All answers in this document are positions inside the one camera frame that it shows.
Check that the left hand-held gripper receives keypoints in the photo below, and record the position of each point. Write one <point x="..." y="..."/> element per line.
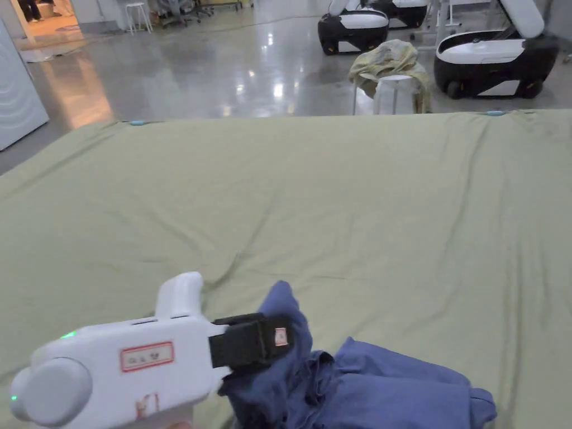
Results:
<point x="134" y="357"/>

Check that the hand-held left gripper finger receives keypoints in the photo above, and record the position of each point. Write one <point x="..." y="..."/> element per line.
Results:
<point x="280" y="337"/>

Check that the dark blue shirt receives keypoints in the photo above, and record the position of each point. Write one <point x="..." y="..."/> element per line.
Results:
<point x="357" y="389"/>

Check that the person's left hand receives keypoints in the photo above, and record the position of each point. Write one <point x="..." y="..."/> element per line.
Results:
<point x="178" y="426"/>

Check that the bed with pale green sheet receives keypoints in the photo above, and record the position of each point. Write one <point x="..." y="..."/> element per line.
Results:
<point x="339" y="201"/>

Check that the white washing machine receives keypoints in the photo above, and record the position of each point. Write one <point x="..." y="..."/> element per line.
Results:
<point x="15" y="103"/>

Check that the crumpled yellowish cloth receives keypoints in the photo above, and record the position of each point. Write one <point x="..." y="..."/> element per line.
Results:
<point x="391" y="56"/>

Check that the black and white robot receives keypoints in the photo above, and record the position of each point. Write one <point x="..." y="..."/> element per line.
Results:
<point x="491" y="58"/>
<point x="404" y="11"/>
<point x="353" y="27"/>

